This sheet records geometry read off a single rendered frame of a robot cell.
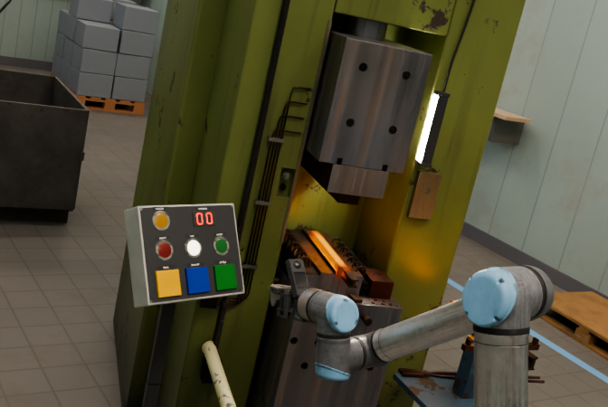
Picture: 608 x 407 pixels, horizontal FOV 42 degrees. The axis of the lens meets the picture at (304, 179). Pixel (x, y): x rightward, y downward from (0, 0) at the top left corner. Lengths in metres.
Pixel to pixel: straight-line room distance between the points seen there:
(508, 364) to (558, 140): 5.18
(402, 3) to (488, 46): 0.36
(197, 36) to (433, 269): 1.22
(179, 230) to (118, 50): 7.14
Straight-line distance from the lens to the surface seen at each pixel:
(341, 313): 2.02
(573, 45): 6.80
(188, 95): 2.95
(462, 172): 2.87
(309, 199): 3.05
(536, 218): 6.87
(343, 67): 2.45
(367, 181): 2.57
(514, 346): 1.67
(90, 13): 9.59
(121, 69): 9.37
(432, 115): 2.72
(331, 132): 2.48
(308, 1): 2.54
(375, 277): 2.75
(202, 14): 2.92
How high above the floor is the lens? 1.89
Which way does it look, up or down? 14 degrees down
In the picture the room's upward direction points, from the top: 13 degrees clockwise
